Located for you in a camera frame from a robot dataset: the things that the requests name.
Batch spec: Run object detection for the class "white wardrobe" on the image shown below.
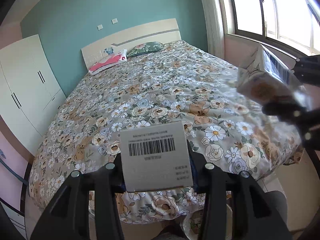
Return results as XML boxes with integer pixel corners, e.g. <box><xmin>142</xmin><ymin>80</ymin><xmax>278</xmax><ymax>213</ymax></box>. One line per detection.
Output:
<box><xmin>1</xmin><ymin>35</ymin><xmax>66</xmax><ymax>155</ymax></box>

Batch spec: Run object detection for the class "small white barcode box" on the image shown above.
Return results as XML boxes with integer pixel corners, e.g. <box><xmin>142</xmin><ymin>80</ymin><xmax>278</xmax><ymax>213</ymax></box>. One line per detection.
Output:
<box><xmin>120</xmin><ymin>121</ymin><xmax>193</xmax><ymax>192</ymax></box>

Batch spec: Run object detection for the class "cream wooden headboard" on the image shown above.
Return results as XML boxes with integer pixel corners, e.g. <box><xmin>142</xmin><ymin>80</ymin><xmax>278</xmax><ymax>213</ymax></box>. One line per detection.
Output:
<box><xmin>81</xmin><ymin>18</ymin><xmax>181</xmax><ymax>69</ymax></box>

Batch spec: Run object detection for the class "milk carton box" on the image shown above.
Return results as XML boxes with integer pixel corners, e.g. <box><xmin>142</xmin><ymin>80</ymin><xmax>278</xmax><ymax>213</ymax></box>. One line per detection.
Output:
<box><xmin>236</xmin><ymin>44</ymin><xmax>297</xmax><ymax>106</ymax></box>

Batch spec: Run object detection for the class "white trash bin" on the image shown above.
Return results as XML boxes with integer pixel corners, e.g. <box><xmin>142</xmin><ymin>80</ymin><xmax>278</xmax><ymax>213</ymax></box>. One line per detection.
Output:
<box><xmin>180</xmin><ymin>204</ymin><xmax>233</xmax><ymax>240</ymax></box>

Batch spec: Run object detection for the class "green floral pillow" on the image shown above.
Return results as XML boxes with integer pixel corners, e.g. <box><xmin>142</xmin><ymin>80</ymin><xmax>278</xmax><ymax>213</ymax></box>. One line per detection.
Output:
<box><xmin>127</xmin><ymin>42</ymin><xmax>163</xmax><ymax>57</ymax></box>

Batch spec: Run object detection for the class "white curtain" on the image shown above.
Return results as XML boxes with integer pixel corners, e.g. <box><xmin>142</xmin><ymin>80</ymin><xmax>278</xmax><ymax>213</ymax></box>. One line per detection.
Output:
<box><xmin>201</xmin><ymin>0</ymin><xmax>235</xmax><ymax>59</ymax></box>

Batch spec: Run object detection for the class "window with dark frame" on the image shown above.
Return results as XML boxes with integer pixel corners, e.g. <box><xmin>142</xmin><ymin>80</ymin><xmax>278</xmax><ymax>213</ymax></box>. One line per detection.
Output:
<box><xmin>231</xmin><ymin>0</ymin><xmax>319</xmax><ymax>56</ymax></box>

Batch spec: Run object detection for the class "pink white pillow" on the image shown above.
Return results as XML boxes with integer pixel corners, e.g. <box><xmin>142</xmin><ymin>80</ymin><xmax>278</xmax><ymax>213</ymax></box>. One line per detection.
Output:
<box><xmin>88</xmin><ymin>49</ymin><xmax>127</xmax><ymax>75</ymax></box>

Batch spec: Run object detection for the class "floral bed quilt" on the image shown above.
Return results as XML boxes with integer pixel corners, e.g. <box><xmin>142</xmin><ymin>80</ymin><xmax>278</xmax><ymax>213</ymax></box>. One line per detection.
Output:
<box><xmin>29</xmin><ymin>41</ymin><xmax>300</xmax><ymax>209</ymax></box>

